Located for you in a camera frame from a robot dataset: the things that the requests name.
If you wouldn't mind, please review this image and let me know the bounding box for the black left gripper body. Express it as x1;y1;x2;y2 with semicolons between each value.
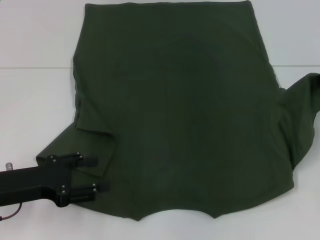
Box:
0;154;73;209

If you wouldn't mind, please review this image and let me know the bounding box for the dark green t-shirt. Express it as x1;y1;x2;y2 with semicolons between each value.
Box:
35;1;320;222

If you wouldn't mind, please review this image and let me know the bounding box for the left arm cable with plug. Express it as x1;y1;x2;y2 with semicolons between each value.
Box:
0;162;22;222

